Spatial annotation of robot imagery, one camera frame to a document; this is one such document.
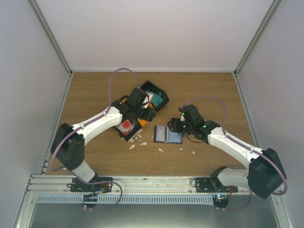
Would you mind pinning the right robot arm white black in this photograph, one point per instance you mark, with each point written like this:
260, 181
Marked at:
263, 172

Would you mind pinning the navy blue card holder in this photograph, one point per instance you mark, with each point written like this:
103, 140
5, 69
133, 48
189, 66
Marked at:
175, 138

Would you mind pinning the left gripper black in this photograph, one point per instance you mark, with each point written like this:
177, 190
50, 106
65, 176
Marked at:
149, 116

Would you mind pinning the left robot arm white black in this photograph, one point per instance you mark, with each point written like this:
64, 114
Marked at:
70, 141

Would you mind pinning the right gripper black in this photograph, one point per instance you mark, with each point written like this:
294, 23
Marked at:
175, 127

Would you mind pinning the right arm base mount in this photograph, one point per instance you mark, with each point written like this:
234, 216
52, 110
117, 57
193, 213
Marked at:
206, 185

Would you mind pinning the slotted cable duct grey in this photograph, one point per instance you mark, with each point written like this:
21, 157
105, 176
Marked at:
128, 199

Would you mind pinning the orange bin with cards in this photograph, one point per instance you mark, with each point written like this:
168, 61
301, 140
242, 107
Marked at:
139, 109

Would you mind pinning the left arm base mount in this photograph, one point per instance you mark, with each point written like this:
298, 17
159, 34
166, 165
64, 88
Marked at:
77, 186

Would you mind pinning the black bin with red cards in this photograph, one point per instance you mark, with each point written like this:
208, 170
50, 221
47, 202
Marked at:
137, 127

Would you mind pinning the red white card stack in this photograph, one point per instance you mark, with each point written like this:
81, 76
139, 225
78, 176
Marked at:
125, 127

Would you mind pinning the teal card stack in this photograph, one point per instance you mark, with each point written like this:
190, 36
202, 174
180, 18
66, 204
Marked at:
157, 99

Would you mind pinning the white vip card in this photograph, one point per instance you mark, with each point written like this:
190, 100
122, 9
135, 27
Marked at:
161, 133

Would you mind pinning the black bin with teal cards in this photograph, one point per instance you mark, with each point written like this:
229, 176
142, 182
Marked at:
148, 85

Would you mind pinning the aluminium rail frame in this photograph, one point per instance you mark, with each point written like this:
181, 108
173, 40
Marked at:
167, 185

